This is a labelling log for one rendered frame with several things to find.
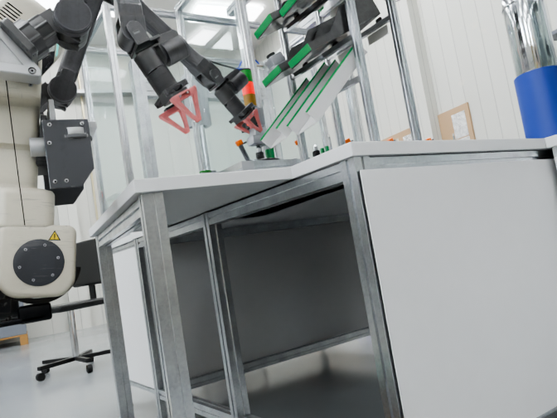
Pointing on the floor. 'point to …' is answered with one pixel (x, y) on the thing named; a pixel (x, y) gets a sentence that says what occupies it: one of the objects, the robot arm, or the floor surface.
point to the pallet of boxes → (15, 332)
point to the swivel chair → (89, 274)
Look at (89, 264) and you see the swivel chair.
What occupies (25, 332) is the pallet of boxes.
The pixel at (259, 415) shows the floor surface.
